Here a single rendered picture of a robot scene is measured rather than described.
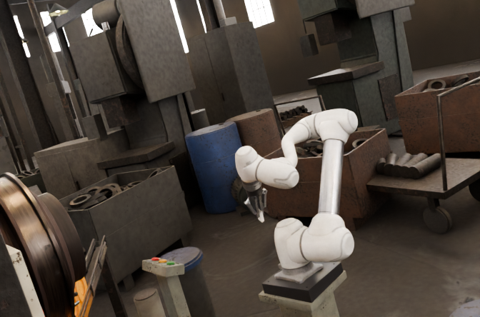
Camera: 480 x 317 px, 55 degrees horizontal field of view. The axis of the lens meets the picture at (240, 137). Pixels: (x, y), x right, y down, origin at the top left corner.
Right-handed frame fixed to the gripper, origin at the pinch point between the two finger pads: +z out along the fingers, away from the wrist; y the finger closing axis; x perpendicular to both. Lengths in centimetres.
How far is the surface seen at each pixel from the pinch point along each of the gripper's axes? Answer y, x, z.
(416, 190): 124, -1, 74
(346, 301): 29, -23, 79
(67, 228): -77, -30, -78
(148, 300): -63, 14, 19
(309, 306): -8.2, -39.0, 24.7
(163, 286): -52, 24, 29
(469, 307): 21, -94, -4
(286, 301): -12.4, -27.2, 29.2
